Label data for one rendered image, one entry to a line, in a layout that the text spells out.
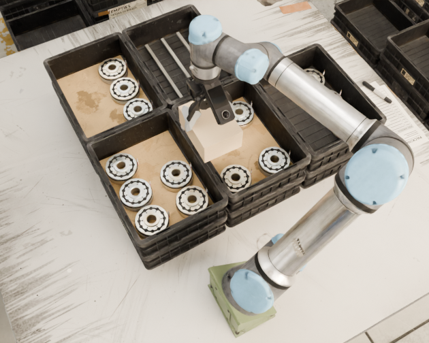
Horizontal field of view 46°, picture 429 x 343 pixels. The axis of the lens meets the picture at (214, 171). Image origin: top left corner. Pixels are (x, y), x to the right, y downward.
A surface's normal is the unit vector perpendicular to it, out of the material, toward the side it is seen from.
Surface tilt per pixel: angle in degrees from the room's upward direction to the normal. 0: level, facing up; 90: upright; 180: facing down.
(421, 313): 0
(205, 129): 0
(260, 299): 60
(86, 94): 0
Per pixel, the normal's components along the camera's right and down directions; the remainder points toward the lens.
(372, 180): -0.38, 0.15
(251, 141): 0.00, -0.51
